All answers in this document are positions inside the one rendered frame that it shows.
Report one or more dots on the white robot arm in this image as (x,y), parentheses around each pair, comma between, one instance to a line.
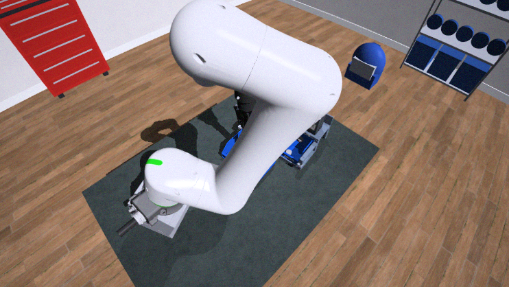
(293,83)

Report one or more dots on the grey low shelf rack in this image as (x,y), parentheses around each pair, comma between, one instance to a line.
(322,133)

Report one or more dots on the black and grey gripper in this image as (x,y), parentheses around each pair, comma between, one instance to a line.
(243,112)

